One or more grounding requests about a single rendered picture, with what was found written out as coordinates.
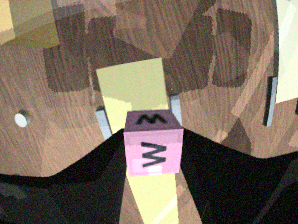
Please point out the pink labelled cube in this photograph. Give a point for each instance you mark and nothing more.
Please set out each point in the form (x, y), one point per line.
(153, 142)

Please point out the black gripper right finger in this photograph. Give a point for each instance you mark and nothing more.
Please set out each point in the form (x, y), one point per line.
(230, 187)

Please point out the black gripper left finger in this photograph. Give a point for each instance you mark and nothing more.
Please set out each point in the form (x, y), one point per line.
(88, 192)

